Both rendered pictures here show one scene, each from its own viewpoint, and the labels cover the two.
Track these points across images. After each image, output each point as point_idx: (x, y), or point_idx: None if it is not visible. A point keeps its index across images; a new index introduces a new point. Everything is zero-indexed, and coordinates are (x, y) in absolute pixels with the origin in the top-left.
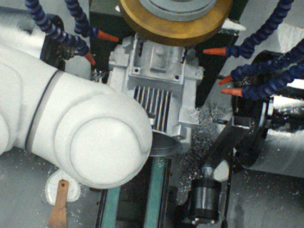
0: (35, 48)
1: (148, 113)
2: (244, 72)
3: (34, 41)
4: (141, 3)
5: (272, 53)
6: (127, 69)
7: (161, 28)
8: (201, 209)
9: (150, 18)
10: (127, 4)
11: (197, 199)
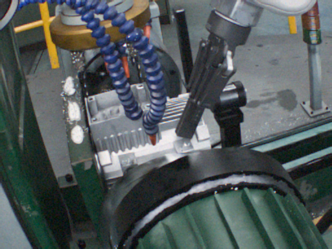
0: (172, 158)
1: (201, 41)
2: (124, 41)
3: (164, 162)
4: (124, 10)
5: (85, 63)
6: (135, 151)
7: (142, 1)
8: (236, 85)
9: (136, 6)
10: (129, 15)
11: (230, 93)
